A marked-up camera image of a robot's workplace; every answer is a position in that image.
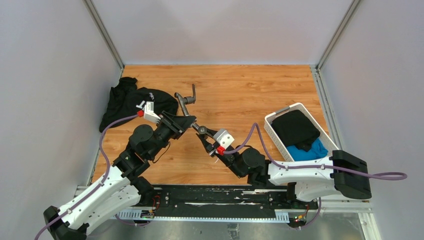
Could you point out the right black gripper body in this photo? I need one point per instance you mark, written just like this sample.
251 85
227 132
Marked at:
227 158

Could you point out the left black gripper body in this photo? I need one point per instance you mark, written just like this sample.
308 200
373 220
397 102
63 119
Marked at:
169 126

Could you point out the grey tee pipe fitting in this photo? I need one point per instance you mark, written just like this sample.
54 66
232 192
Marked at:
194 124

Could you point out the grey faucet with lever handle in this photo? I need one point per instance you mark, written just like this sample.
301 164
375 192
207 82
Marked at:
183 101

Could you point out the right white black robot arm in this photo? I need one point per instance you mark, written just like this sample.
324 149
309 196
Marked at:
338 174

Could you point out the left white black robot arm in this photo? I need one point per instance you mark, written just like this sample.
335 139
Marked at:
121 186

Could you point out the black cloth with white print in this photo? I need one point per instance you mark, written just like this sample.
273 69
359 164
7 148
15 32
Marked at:
124 98

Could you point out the black cloth in basket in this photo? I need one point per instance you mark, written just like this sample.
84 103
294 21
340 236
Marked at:
295 129

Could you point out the white plastic basket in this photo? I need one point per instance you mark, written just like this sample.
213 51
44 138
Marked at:
324 144

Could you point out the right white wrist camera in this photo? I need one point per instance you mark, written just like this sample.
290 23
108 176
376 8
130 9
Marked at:
224 138

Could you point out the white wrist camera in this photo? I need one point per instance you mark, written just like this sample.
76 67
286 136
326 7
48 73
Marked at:
224 138
149 114

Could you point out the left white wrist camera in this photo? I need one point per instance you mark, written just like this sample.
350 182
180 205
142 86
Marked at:
149 114

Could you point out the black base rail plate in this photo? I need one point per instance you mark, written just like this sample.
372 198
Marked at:
219 203

